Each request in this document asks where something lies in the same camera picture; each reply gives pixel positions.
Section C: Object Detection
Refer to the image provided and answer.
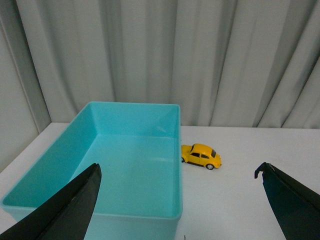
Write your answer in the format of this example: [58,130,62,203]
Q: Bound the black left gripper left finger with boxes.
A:
[0,163,102,240]

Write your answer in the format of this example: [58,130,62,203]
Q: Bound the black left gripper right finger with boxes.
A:
[254,162,320,240]

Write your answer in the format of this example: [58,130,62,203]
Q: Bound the yellow beetle toy car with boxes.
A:
[181,143,222,170]

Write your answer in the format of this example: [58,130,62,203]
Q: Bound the turquoise plastic storage bin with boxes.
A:
[0,102,183,240]

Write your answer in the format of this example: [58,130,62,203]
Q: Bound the grey pleated curtain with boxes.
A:
[0,0,320,169]

